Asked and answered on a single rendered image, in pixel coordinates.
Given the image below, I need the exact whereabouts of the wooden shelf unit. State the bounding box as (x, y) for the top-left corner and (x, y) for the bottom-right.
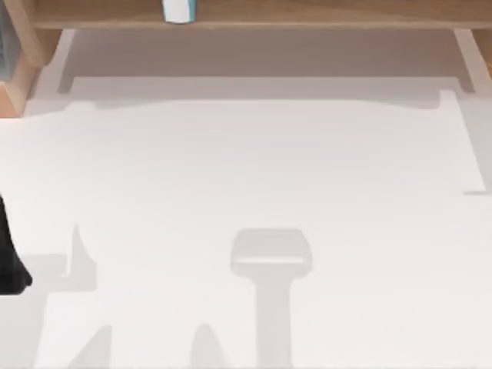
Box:
(29, 0), (492, 94)

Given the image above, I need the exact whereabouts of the white and teal bottle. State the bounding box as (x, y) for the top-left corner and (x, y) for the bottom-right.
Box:
(161, 0), (198, 25)

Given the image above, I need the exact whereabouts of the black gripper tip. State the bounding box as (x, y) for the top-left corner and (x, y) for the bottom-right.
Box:
(0, 194), (33, 297)

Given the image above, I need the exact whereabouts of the wooden cupboard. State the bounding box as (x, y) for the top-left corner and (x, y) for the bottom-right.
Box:
(0, 0), (62, 118)

